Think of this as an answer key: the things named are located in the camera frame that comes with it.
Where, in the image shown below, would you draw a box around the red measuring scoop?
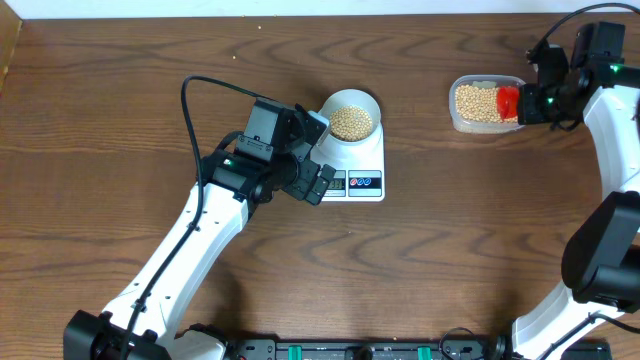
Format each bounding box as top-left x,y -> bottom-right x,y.
496,86 -> 519,122

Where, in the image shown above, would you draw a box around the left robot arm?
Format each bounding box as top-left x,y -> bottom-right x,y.
63,97 -> 335,359

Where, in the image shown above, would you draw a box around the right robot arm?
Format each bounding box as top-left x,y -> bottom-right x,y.
504,22 -> 639,359

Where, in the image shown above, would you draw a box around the soybeans in bowl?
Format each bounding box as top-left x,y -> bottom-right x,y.
329,105 -> 373,142

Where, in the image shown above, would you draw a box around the light grey bowl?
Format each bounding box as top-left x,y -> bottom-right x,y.
319,89 -> 382,144

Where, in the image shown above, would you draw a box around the white digital kitchen scale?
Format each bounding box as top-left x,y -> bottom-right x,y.
311,128 -> 385,202

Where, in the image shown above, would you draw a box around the soybeans in container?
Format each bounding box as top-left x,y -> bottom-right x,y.
455,85 -> 517,123

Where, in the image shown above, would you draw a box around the clear plastic container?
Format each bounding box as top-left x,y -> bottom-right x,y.
449,75 -> 525,134

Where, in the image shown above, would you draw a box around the left black cable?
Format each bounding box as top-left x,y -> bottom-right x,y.
118,74 -> 271,360

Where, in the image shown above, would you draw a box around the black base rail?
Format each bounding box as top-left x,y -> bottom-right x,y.
219,339 -> 614,360

